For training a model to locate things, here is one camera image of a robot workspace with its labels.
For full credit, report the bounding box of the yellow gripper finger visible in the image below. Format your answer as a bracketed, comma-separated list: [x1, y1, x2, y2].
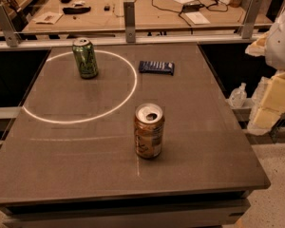
[245, 32, 269, 56]
[247, 71, 285, 136]

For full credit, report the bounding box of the orange soda can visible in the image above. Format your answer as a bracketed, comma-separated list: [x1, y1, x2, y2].
[134, 104, 165, 159]

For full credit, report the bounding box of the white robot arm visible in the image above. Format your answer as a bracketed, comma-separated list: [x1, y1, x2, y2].
[245, 10, 285, 135]

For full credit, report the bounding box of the blue rxbar blueberry wrapper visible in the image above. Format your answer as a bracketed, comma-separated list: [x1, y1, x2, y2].
[139, 61, 175, 75]

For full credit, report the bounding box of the green soda can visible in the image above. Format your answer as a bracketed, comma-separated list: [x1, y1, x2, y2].
[72, 37, 98, 79]

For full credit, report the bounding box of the clear sanitizer bottle left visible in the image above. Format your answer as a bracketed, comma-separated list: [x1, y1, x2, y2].
[228, 83, 247, 108]

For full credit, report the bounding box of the white paper card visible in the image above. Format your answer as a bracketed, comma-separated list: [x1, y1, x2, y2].
[186, 11, 210, 25]

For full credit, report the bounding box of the wooden background desk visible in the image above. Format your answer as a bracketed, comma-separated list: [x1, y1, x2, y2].
[22, 0, 275, 36]

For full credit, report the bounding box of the black tool on desk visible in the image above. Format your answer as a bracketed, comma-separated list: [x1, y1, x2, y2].
[63, 7, 91, 15]

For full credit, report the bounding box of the tan envelope paper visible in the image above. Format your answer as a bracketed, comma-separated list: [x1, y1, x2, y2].
[33, 11, 63, 25]

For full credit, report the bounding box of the right metal bracket post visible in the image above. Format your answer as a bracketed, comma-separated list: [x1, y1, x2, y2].
[238, 0, 263, 39]

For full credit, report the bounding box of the metal bracket post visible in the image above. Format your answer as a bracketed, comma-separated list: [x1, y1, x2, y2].
[238, 0, 263, 39]
[123, 1, 136, 43]
[0, 5, 21, 48]

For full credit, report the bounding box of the metal rail bar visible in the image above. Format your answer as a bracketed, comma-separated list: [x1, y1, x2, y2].
[0, 33, 261, 51]

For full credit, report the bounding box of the black cable with adapter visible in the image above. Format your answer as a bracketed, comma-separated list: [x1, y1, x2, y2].
[150, 0, 229, 28]

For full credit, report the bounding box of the middle metal bracket post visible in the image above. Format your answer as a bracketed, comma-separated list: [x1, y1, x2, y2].
[123, 1, 136, 43]

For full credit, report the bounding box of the left metal bracket post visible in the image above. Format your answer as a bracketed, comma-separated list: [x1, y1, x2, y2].
[0, 5, 21, 48]

